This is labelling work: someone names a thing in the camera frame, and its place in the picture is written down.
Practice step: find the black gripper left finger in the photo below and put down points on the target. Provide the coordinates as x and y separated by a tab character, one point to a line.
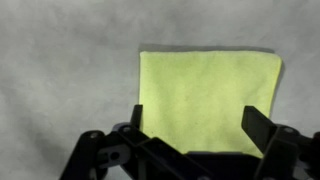
133	153

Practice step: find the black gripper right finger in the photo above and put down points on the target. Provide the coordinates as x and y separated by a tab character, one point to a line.
280	150

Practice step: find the yellow microfiber towel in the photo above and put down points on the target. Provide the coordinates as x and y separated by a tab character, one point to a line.
206	100

